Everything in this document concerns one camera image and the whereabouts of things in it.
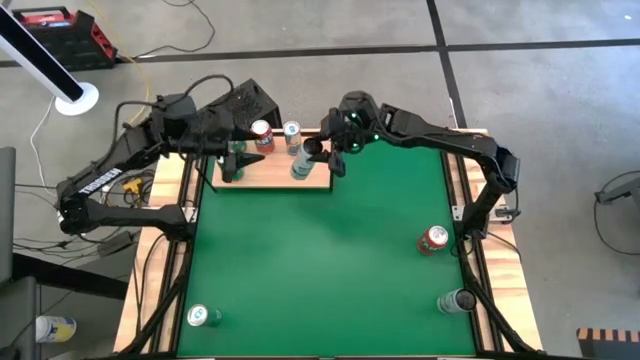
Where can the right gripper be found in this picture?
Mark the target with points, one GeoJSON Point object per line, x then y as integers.
{"type": "Point", "coordinates": [357, 112]}

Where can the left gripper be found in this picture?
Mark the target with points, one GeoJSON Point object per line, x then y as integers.
{"type": "Point", "coordinates": [215, 132]}

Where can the red Fanta can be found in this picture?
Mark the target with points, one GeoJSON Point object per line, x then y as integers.
{"type": "Point", "coordinates": [430, 242]}
{"type": "Point", "coordinates": [263, 140]}

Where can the white Celsius can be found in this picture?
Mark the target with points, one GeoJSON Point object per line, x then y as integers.
{"type": "Point", "coordinates": [450, 302]}
{"type": "Point", "coordinates": [301, 167]}

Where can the blue silver Red Bull can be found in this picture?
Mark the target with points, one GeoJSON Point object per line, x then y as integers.
{"type": "Point", "coordinates": [292, 137]}

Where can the teal slim can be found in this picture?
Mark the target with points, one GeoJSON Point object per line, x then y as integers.
{"type": "Point", "coordinates": [202, 316]}

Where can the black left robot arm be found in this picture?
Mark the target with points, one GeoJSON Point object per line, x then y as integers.
{"type": "Point", "coordinates": [100, 182]}

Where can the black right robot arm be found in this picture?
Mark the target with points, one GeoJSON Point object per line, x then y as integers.
{"type": "Point", "coordinates": [450, 137]}

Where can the wooden tray board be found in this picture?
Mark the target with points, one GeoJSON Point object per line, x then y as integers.
{"type": "Point", "coordinates": [272, 175]}

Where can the black perforated computer case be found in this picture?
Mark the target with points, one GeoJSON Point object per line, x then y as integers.
{"type": "Point", "coordinates": [255, 100]}

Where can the green table mat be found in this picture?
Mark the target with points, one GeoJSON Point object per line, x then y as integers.
{"type": "Point", "coordinates": [320, 250]}

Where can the yellow plug adapter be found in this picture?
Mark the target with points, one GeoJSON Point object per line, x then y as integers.
{"type": "Point", "coordinates": [132, 186]}

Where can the black power brick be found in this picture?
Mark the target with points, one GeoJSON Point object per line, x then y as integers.
{"type": "Point", "coordinates": [116, 243]}

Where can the white stand with black panel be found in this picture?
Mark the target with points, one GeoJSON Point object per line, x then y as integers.
{"type": "Point", "coordinates": [75, 105]}

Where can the grey power adapter box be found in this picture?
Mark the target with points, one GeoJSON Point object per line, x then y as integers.
{"type": "Point", "coordinates": [505, 214]}

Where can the red black tool case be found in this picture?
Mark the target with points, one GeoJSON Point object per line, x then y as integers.
{"type": "Point", "coordinates": [65, 40]}

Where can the white yellow wipes canister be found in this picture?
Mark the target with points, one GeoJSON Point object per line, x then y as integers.
{"type": "Point", "coordinates": [55, 330]}

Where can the black orange striped box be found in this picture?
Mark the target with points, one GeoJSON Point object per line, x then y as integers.
{"type": "Point", "coordinates": [607, 345]}

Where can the silver metal mounting bracket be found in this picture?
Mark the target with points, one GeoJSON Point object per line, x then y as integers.
{"type": "Point", "coordinates": [458, 213]}
{"type": "Point", "coordinates": [190, 214]}

